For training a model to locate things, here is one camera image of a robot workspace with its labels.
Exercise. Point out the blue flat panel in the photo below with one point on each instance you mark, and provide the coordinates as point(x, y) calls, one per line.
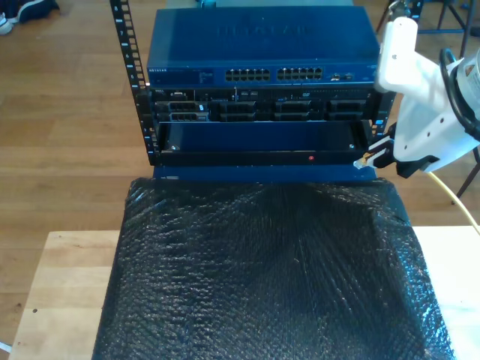
point(262, 174)

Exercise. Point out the black rack server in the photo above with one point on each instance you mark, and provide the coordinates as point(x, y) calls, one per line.
point(262, 108)

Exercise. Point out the black rack shelf tray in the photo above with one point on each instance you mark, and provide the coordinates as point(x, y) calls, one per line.
point(243, 159)

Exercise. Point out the black bubble wrap mat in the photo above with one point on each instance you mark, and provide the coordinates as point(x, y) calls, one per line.
point(243, 281)

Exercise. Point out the small teal object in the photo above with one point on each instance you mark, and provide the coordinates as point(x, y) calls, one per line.
point(207, 3)

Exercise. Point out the dark sneaker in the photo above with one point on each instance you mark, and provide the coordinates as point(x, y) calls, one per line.
point(37, 10)

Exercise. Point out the white sneaker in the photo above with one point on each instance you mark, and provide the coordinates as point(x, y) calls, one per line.
point(5, 24)

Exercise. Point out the small white strip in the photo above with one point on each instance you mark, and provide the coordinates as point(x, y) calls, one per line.
point(4, 345)

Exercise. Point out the blue network switch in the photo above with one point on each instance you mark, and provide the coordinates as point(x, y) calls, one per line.
point(262, 45)

